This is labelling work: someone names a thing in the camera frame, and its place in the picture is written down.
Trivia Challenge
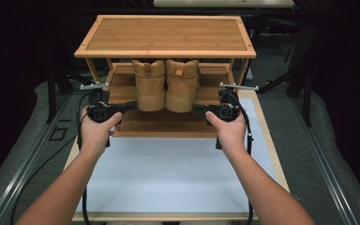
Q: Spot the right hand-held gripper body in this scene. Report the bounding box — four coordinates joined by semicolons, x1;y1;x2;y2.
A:
205;82;260;122

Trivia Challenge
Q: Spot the wooden shoe rack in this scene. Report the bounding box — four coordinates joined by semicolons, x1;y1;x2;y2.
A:
74;14;257;139

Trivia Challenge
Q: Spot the person's left hand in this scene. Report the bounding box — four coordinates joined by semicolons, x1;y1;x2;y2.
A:
79;106;124;158

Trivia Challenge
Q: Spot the white table mat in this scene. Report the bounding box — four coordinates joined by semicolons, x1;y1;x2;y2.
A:
76;97;278;214

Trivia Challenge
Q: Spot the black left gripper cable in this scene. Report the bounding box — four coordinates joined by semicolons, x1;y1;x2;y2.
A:
75;92;92;225

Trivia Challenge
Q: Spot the person's right hand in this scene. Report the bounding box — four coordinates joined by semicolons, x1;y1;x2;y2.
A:
204;111;248;158

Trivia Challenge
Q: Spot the black metal stand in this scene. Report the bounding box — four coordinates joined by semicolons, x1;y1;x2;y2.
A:
41;18;98;125
256;18;318;128

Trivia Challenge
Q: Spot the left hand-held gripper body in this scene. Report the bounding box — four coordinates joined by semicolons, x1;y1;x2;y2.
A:
79;82;126;124

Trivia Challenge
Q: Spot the tan suede boot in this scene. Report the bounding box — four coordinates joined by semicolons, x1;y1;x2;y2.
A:
164;59;201;113
131;59;167;113

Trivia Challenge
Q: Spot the metal floor rail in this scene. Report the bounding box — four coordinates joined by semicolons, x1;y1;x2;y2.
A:
0;93;71;225
292;97;360;225

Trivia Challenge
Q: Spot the black floor cable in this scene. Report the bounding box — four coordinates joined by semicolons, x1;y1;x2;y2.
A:
9;134;78;225

